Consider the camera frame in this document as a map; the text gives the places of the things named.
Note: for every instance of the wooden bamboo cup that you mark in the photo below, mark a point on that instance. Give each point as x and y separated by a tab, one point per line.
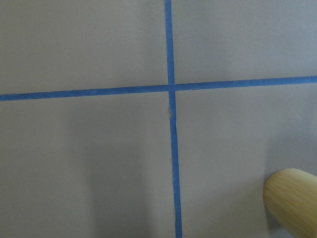
290	196

